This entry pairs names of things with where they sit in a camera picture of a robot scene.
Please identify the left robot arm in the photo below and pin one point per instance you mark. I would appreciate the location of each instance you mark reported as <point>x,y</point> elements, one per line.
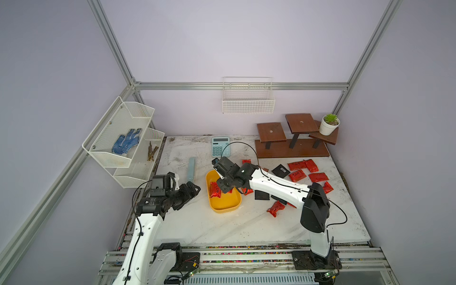
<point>141,266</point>

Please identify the small potted green plant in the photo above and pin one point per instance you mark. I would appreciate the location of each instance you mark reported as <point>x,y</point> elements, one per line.
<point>329,124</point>

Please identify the light blue stapler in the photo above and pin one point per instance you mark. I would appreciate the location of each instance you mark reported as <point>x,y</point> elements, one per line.
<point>191,169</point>

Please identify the yellow storage box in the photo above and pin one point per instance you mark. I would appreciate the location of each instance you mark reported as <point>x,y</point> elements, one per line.
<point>227,202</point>

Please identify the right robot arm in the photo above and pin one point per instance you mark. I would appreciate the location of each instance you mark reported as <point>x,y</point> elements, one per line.
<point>318,212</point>

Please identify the white wire wall basket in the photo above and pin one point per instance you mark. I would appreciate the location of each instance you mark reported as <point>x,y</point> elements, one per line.
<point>248,101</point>

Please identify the brown wooden tiered stand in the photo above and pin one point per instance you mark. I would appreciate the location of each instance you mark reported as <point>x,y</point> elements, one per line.
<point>306,140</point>

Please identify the blue dotted work glove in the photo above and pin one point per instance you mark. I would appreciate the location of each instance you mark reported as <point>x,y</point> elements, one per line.
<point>125,143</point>

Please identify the white mesh shelf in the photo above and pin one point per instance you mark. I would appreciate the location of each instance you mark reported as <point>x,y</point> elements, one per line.
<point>140,169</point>
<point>119,119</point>

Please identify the aluminium frame rail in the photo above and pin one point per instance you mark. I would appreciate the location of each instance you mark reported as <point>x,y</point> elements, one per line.
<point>239,85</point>

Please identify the light blue calculator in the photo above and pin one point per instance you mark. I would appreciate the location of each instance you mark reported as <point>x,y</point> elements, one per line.
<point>220,146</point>

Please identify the upper white mesh shelf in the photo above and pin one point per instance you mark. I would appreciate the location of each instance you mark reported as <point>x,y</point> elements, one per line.
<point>119,119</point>

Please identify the lower white mesh shelf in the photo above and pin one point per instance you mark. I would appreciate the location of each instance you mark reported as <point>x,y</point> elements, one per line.
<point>140,169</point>

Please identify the wooden clothespins bundle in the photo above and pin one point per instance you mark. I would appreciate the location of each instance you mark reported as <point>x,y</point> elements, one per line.
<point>153,148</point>

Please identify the black barcode tea bag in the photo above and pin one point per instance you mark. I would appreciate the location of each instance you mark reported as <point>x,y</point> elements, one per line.
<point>281,171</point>
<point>261,195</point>

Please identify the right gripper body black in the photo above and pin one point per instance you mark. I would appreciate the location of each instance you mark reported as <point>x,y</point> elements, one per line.
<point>226,184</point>

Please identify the red foil tea bags pile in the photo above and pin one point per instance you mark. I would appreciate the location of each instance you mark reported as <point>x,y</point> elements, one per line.
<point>214,190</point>

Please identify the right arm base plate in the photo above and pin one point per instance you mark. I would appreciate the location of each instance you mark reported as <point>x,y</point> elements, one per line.
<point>307,260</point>

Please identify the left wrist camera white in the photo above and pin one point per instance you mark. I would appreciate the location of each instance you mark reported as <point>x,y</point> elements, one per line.
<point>175,180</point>

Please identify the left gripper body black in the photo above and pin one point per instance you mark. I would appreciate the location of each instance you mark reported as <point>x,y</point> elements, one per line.
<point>182,196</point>

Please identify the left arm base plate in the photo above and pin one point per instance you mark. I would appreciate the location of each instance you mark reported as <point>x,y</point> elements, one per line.
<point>172,257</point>

